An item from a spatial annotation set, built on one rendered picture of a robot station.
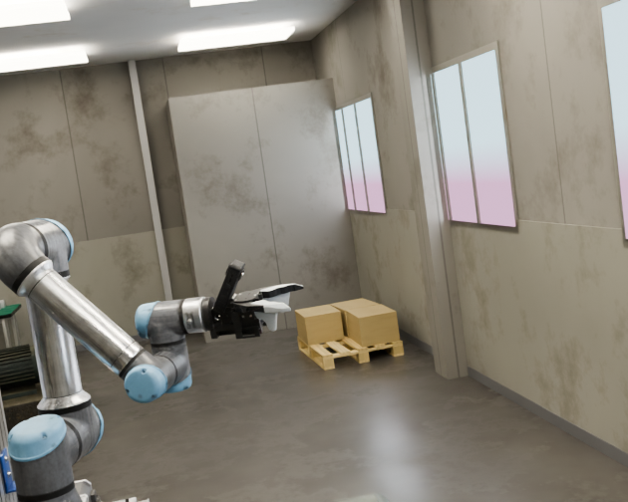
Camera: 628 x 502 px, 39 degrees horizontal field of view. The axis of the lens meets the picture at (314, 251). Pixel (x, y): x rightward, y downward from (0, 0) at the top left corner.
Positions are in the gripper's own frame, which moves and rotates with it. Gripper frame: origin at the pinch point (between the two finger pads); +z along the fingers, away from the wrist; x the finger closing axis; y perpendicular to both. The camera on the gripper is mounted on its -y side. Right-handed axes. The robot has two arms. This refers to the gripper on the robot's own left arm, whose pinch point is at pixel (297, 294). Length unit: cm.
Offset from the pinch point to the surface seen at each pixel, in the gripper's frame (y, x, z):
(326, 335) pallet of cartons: 224, -615, -117
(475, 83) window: -4, -440, 47
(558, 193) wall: 57, -340, 84
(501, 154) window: 41, -406, 57
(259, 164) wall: 77, -795, -196
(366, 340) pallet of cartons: 220, -578, -75
